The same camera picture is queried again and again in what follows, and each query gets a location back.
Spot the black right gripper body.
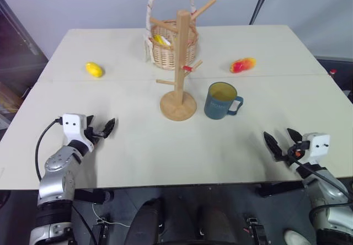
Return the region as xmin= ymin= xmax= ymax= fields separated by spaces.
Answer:
xmin=285 ymin=140 xmax=310 ymax=167

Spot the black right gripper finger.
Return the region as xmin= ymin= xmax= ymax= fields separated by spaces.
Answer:
xmin=263 ymin=131 xmax=289 ymax=162
xmin=286 ymin=127 xmax=303 ymax=146

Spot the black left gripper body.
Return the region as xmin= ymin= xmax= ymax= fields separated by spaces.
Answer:
xmin=83 ymin=116 xmax=109 ymax=147

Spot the wooden mug tree stand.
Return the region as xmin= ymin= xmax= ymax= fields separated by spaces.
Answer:
xmin=149 ymin=0 xmax=217 ymax=122

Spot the yellow toy mango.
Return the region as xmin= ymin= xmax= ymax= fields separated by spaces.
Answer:
xmin=85 ymin=61 xmax=104 ymax=78

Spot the blue ceramic mug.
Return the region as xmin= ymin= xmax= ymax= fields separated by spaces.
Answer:
xmin=204 ymin=82 xmax=244 ymax=120

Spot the black clamp under table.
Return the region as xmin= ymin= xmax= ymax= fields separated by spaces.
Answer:
xmin=242 ymin=214 xmax=267 ymax=245
xmin=89 ymin=214 xmax=111 ymax=245

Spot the red and yellow toy fruit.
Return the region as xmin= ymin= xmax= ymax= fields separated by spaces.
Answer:
xmin=229 ymin=57 xmax=257 ymax=74

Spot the white rounded shape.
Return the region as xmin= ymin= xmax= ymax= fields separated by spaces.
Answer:
xmin=284 ymin=229 xmax=310 ymax=245

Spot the dark rounded brown shape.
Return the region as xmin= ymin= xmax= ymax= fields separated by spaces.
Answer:
xmin=197 ymin=206 xmax=237 ymax=243

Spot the dark rounded black shape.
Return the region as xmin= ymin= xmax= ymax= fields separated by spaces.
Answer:
xmin=128 ymin=197 xmax=166 ymax=245

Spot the dark glass cabinet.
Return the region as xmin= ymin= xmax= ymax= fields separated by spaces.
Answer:
xmin=0 ymin=0 xmax=50 ymax=97

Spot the yellow toy banana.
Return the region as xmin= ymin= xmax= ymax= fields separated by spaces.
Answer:
xmin=153 ymin=34 xmax=172 ymax=47

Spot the black slanted pole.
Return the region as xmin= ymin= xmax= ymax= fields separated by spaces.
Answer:
xmin=249 ymin=0 xmax=273 ymax=25

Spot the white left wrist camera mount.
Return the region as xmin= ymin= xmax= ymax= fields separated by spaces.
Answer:
xmin=61 ymin=113 xmax=95 ymax=153

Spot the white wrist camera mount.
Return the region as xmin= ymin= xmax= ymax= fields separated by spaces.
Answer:
xmin=301 ymin=132 xmax=331 ymax=166
xmin=61 ymin=113 xmax=95 ymax=153

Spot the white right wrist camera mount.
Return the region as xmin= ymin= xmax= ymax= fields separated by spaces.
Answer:
xmin=301 ymin=132 xmax=331 ymax=166

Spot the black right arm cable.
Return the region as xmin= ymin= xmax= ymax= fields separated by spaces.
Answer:
xmin=288 ymin=153 xmax=351 ymax=223

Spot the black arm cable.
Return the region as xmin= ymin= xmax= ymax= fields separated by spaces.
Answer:
xmin=288 ymin=153 xmax=351 ymax=223
xmin=35 ymin=117 xmax=64 ymax=182

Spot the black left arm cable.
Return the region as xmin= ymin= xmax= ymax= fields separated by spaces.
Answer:
xmin=35 ymin=117 xmax=64 ymax=182

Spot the black table bracket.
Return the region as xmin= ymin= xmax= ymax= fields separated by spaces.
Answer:
xmin=73 ymin=189 xmax=115 ymax=205

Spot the thin white cable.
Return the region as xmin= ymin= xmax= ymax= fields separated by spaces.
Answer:
xmin=92 ymin=203 xmax=131 ymax=228

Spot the wicker basket with handle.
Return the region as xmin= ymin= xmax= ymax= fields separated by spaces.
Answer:
xmin=143 ymin=0 xmax=200 ymax=71

